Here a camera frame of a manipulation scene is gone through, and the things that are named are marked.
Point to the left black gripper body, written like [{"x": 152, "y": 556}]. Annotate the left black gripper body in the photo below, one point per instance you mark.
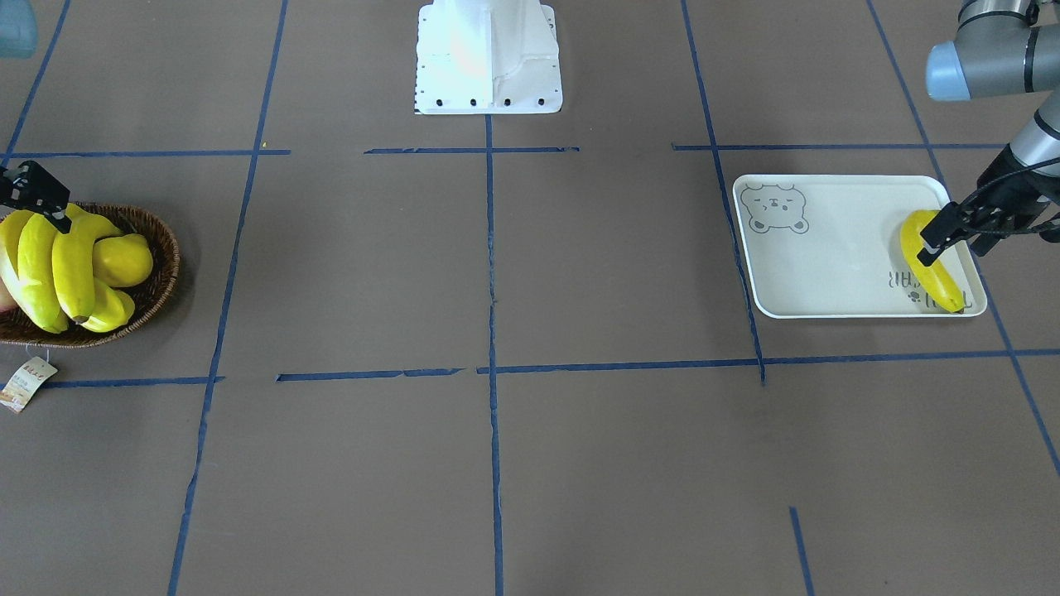
[{"x": 1004, "y": 176}]

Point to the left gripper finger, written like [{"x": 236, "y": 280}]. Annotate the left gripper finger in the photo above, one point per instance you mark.
[{"x": 935, "y": 231}]

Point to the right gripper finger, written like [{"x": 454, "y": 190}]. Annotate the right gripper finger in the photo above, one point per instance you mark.
[{"x": 60, "y": 219}]

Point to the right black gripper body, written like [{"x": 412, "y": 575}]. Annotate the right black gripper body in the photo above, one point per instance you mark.
[{"x": 31, "y": 189}]

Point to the yellow banana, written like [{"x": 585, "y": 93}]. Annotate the yellow banana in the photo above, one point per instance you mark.
[
  {"x": 72, "y": 258},
  {"x": 11, "y": 232},
  {"x": 36, "y": 278},
  {"x": 935, "y": 280}
]

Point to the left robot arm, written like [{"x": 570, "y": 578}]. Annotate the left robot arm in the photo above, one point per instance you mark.
[{"x": 999, "y": 49}]

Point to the brown wicker basket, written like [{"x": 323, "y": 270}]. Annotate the brown wicker basket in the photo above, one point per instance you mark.
[{"x": 149, "y": 296}]

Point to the paper basket tag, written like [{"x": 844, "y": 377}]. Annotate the paper basket tag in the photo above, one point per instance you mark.
[{"x": 25, "y": 382}]

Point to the yellow pear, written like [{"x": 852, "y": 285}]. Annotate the yellow pear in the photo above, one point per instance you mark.
[{"x": 122, "y": 262}]

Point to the yellow starfruit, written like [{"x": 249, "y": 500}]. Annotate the yellow starfruit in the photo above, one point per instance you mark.
[{"x": 113, "y": 309}]

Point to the cream bear tray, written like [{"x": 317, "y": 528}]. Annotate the cream bear tray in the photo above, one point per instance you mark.
[{"x": 828, "y": 246}]

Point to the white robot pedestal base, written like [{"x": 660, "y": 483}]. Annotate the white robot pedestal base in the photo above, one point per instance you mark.
[{"x": 487, "y": 57}]

